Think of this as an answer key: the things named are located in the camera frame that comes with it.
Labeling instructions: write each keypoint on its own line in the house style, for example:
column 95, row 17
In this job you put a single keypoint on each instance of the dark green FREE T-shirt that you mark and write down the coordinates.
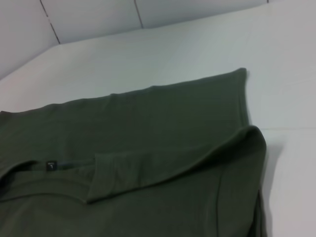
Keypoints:
column 148, row 148

